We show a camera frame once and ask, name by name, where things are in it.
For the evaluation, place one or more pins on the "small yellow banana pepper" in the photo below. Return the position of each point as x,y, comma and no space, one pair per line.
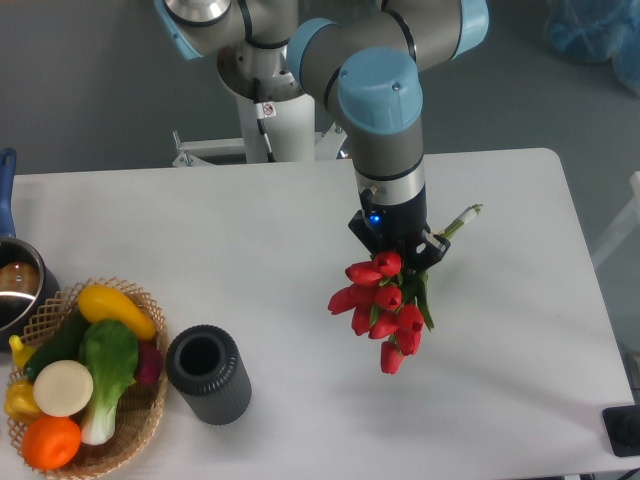
21,353

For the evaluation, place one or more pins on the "blue plastic bag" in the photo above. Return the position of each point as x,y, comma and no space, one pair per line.
597,32

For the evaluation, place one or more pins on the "purple red onion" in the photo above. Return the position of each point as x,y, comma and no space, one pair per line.
150,364

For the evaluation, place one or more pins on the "dark grey ribbed vase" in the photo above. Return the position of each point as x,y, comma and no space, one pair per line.
204,365

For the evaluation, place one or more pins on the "white furniture frame at right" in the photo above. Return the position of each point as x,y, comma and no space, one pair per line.
623,224

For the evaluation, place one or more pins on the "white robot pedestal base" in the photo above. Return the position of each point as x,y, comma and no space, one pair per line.
277,118

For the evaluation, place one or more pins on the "dark green cucumber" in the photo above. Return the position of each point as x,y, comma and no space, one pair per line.
63,344

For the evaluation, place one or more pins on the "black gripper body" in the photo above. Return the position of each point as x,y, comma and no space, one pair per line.
394,222

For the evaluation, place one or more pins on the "yellow squash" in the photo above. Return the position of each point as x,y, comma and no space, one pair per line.
99,302

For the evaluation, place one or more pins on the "steel pot with blue handle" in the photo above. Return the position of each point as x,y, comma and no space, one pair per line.
26,282

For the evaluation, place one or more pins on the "orange fruit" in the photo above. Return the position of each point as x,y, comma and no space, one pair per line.
51,442

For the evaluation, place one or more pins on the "green bok choy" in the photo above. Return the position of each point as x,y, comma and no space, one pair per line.
109,350

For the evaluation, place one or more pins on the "black device at table edge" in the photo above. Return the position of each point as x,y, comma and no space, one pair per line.
622,427

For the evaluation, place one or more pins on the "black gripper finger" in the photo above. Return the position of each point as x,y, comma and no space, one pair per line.
371,240
425,249

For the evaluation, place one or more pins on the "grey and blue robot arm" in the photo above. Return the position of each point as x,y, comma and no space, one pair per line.
365,76

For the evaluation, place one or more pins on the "red tulip bouquet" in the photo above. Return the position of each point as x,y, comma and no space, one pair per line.
389,301

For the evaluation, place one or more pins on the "yellow bell pepper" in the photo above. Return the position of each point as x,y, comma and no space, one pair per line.
20,404

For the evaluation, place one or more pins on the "woven wicker basket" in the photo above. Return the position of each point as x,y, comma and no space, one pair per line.
140,408

